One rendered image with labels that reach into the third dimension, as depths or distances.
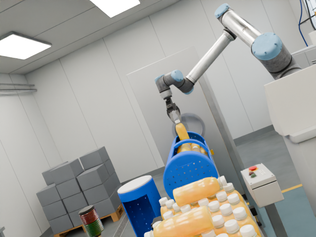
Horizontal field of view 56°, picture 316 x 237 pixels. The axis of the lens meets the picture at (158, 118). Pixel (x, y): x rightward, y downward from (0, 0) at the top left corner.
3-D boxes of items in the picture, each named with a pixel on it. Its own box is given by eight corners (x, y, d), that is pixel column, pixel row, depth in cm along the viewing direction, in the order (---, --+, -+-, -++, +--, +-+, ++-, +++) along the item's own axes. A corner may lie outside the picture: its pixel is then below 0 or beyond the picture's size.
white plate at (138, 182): (118, 186, 237) (119, 187, 237) (115, 195, 210) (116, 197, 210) (150, 172, 239) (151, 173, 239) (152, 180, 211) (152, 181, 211)
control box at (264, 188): (270, 183, 132) (261, 162, 131) (284, 199, 112) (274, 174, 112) (248, 191, 133) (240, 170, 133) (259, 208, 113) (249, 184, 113)
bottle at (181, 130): (193, 142, 229) (183, 120, 228) (189, 145, 223) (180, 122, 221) (185, 144, 232) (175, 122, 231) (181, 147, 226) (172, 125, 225)
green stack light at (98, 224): (106, 225, 115) (101, 214, 115) (101, 233, 109) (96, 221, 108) (91, 231, 116) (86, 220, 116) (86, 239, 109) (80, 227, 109)
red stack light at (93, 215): (101, 214, 115) (97, 205, 115) (96, 221, 108) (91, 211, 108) (86, 219, 116) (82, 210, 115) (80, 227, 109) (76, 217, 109)
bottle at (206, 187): (180, 201, 123) (222, 185, 120) (180, 209, 116) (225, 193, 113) (173, 186, 122) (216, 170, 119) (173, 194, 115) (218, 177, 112)
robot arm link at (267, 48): (296, 57, 162) (235, 11, 219) (283, 37, 152) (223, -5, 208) (273, 76, 166) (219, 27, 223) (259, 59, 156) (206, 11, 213)
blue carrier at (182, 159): (212, 159, 238) (200, 126, 236) (226, 197, 151) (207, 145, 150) (178, 170, 241) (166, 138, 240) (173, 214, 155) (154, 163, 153)
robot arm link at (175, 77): (185, 74, 222) (173, 80, 230) (176, 66, 216) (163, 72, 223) (185, 84, 217) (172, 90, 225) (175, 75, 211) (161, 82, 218)
